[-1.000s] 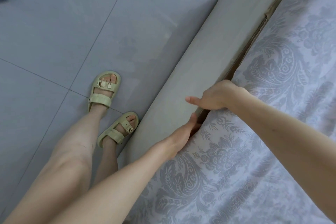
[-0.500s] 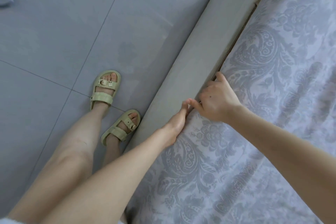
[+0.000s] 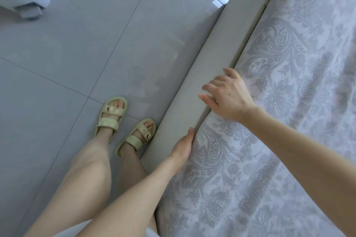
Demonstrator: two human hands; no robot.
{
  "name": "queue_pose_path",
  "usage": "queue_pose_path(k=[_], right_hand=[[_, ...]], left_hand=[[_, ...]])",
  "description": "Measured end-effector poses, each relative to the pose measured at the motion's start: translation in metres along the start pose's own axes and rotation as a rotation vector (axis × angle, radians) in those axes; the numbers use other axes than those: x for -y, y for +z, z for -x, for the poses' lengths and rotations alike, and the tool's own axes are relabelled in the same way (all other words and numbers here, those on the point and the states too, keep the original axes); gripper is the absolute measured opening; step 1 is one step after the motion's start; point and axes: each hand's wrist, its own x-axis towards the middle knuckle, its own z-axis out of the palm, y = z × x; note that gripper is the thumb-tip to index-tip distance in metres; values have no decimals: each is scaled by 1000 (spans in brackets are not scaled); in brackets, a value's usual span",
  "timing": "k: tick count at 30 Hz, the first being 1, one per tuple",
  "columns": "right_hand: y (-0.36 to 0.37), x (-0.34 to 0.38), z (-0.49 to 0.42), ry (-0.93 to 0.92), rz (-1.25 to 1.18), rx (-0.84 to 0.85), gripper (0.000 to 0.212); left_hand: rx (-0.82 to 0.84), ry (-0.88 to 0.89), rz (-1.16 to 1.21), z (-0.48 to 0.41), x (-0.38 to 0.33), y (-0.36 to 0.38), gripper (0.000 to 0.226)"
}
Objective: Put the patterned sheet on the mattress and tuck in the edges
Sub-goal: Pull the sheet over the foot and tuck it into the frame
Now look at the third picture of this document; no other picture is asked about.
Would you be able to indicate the person's beige sandal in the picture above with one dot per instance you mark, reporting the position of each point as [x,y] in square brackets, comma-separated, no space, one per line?
[133,142]
[107,124]

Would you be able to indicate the person's left forearm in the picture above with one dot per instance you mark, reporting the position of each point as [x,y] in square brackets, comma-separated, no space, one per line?
[130,206]

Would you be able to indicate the person's right forearm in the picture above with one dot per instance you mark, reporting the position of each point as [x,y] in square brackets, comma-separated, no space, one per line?
[306,161]

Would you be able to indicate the person's left beige sandal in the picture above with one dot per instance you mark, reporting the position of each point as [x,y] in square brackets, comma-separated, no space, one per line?
[107,124]

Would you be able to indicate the person's right beige sandal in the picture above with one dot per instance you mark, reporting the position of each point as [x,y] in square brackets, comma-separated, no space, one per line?
[133,142]

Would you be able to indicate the person's left hand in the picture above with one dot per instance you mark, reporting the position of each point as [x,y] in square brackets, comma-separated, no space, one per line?
[182,148]

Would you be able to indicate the white floral bed sheet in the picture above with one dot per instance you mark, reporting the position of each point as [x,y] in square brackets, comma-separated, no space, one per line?
[292,50]

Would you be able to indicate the person's white lace dress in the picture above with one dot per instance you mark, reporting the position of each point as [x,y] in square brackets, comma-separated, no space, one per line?
[75,231]

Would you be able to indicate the person's left leg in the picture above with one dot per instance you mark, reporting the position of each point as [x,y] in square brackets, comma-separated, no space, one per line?
[83,178]

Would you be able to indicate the person's right hand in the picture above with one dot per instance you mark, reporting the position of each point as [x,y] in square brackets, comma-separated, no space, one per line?
[230,98]

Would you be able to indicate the cream bed frame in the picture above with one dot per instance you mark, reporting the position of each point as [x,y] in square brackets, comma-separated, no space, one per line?
[200,73]

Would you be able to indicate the person's leg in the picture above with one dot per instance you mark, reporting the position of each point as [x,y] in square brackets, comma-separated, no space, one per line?
[83,178]
[130,167]

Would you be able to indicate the person's right leg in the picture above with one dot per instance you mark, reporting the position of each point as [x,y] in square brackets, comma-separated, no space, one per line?
[130,167]

